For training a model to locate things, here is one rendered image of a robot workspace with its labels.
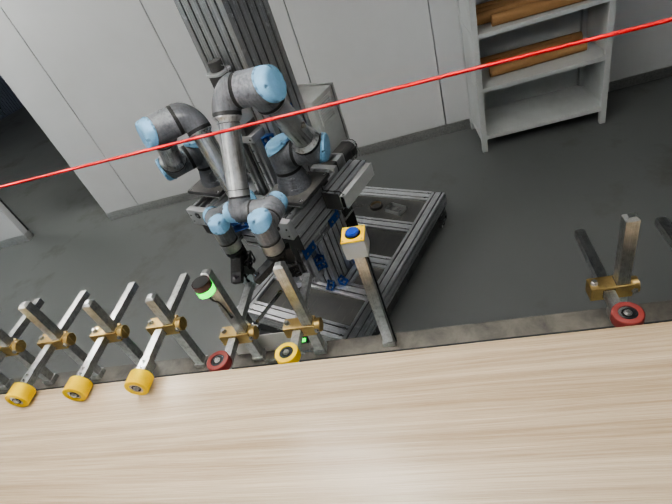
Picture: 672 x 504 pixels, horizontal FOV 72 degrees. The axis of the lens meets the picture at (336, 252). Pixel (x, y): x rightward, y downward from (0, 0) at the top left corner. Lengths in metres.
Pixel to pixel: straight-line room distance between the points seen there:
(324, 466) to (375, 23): 3.20
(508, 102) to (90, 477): 3.78
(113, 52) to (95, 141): 0.85
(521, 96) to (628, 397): 3.24
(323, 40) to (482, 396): 3.09
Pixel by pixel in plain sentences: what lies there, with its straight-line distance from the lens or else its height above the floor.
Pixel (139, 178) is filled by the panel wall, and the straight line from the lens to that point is 4.75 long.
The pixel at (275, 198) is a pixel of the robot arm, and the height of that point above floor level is 1.27.
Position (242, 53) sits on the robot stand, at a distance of 2.01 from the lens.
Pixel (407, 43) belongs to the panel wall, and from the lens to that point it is 3.91.
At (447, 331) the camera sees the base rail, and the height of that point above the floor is 0.70.
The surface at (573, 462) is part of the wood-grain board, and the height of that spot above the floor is 0.90.
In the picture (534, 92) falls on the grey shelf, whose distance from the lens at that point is 4.30.
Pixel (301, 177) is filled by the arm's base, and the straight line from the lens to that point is 1.96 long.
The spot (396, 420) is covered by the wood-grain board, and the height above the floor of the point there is 0.90.
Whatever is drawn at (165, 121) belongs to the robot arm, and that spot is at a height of 1.50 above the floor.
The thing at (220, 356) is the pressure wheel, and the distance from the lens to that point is 1.66.
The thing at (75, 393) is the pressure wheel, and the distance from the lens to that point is 1.88.
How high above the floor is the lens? 2.04
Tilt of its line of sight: 39 degrees down
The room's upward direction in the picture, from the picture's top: 21 degrees counter-clockwise
